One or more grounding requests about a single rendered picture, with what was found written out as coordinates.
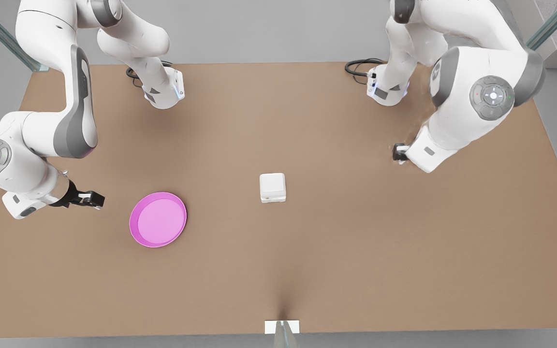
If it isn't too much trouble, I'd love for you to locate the small white closed box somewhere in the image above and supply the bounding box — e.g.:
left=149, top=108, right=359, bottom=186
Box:
left=259, top=173, right=287, bottom=204

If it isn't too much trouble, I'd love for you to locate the pink round plate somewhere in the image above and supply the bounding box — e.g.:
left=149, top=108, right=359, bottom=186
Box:
left=129, top=191, right=188, bottom=248

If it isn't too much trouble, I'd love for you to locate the black cable loop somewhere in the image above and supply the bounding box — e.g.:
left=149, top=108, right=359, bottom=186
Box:
left=126, top=60, right=174, bottom=88
left=344, top=58, right=386, bottom=86

